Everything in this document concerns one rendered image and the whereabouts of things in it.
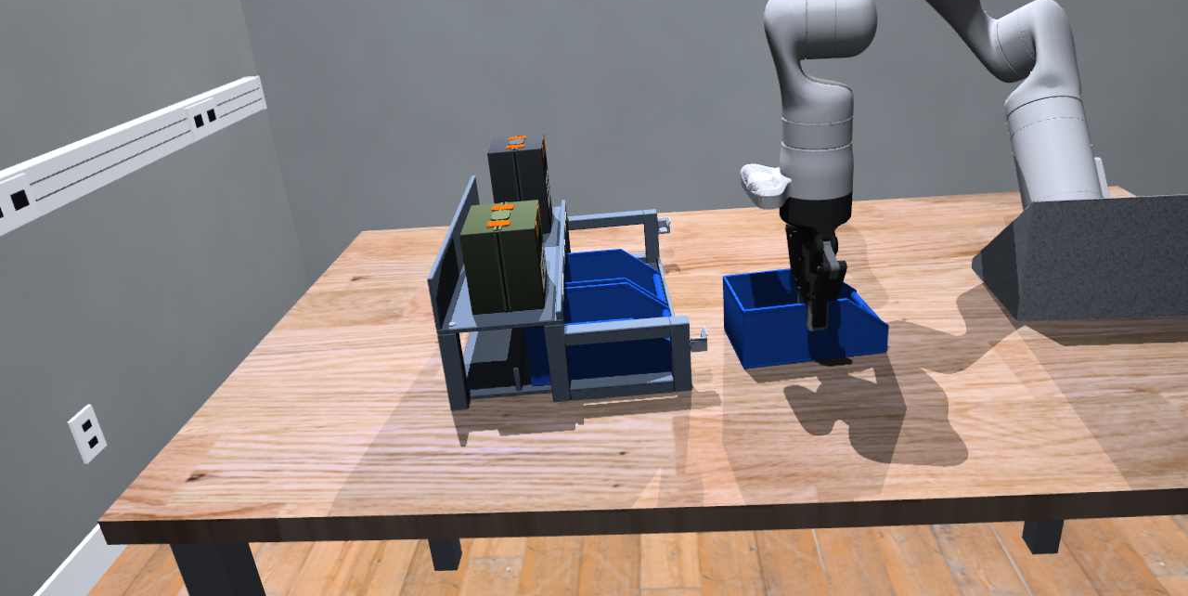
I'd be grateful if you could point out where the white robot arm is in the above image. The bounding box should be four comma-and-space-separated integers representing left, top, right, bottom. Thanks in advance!
741, 0, 1110, 211

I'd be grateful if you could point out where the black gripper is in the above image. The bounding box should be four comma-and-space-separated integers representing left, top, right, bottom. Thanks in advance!
779, 189, 853, 331

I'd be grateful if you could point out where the black case with orange grip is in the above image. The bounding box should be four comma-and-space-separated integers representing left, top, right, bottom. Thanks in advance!
487, 134, 552, 234

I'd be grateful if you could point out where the olive green case with orange latches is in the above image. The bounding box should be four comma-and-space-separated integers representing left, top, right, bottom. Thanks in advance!
459, 199, 548, 315

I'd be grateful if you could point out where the grey metal shelf rack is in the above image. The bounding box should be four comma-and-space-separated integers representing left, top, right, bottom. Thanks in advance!
426, 175, 708, 410

